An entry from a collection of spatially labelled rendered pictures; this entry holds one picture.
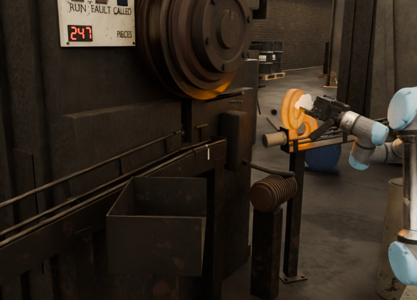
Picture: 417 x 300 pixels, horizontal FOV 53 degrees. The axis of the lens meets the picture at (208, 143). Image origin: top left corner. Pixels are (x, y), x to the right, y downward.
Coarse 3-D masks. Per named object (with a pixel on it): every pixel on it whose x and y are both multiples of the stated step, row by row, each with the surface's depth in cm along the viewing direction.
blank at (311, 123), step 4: (304, 116) 180; (308, 116) 181; (304, 120) 181; (308, 120) 182; (312, 120) 182; (308, 124) 182; (312, 124) 183; (316, 124) 184; (308, 128) 183; (312, 128) 183; (316, 128) 184; (292, 132) 180; (296, 132) 180; (304, 132) 186; (308, 132) 183; (292, 136) 180; (296, 136) 181; (300, 136) 185; (304, 136) 184; (300, 140) 182; (304, 140) 183; (304, 144) 183; (308, 144) 184
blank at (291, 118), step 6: (294, 90) 159; (300, 90) 162; (288, 96) 157; (294, 96) 158; (300, 96) 162; (282, 102) 157; (288, 102) 156; (294, 102) 159; (282, 108) 157; (288, 108) 156; (294, 108) 166; (282, 114) 158; (288, 114) 156; (294, 114) 165; (300, 114) 165; (282, 120) 159; (288, 120) 157; (294, 120) 161; (300, 120) 166; (288, 126) 160; (294, 126) 162
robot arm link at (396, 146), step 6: (384, 144) 152; (390, 144) 151; (396, 144) 146; (402, 144) 142; (390, 150) 150; (396, 150) 147; (402, 150) 144; (390, 156) 150; (396, 156) 149; (402, 156) 147; (384, 162) 152; (390, 162) 152; (396, 162) 152; (402, 162) 153
